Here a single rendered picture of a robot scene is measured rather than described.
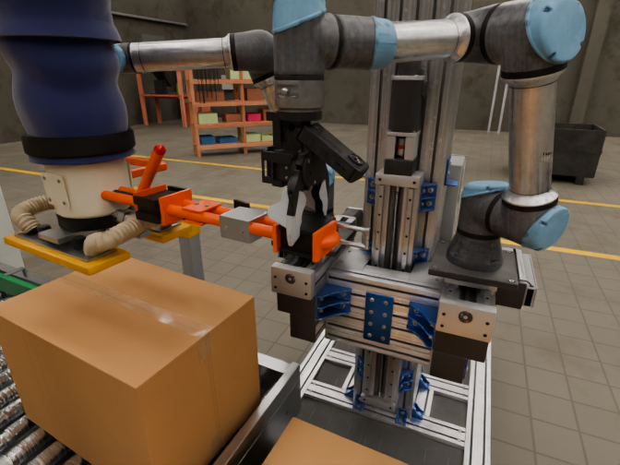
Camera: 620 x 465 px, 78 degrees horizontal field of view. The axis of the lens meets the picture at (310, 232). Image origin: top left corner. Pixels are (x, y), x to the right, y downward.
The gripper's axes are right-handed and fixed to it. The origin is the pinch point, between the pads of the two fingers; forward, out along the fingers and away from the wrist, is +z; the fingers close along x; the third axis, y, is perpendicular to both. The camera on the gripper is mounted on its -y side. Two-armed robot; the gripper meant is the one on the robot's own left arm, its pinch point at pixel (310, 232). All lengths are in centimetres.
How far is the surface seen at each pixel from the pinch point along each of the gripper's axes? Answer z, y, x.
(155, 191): -1.5, 38.8, 0.1
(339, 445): 74, 1, -21
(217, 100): 20, 530, -546
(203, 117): 52, 545, -520
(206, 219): 0.3, 20.5, 3.8
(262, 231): 0.1, 7.5, 3.5
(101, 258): 11.6, 45.0, 11.4
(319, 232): -2.0, -3.8, 3.5
